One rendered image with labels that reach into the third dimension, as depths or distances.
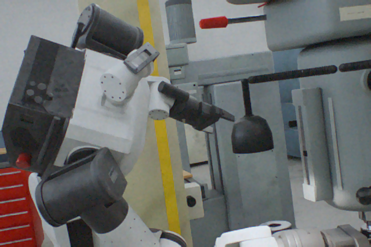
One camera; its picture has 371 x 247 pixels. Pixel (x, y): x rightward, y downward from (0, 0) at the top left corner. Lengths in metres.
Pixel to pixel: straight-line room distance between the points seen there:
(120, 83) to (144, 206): 1.71
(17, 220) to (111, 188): 4.48
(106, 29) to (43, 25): 8.72
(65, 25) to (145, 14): 7.36
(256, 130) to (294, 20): 0.23
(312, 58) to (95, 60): 0.49
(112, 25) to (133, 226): 0.49
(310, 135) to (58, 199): 0.49
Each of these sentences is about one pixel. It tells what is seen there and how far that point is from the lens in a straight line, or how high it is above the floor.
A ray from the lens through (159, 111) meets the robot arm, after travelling 1.44.
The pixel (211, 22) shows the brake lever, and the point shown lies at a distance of 0.98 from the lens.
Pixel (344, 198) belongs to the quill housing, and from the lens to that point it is 0.95.
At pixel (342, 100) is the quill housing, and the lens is 0.91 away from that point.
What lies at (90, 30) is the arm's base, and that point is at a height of 1.74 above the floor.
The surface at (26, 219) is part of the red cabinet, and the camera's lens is 5.40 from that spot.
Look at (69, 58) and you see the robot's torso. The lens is 1.13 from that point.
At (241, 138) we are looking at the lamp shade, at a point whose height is 1.48.
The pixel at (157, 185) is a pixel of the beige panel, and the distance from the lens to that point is 2.64.
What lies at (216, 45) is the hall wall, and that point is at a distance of 10.52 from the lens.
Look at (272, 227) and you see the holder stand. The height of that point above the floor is 1.16.
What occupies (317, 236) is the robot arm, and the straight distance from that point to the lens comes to 1.00.
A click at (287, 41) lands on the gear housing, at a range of 0.96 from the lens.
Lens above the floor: 1.59
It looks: 5 degrees down
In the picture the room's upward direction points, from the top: 8 degrees counter-clockwise
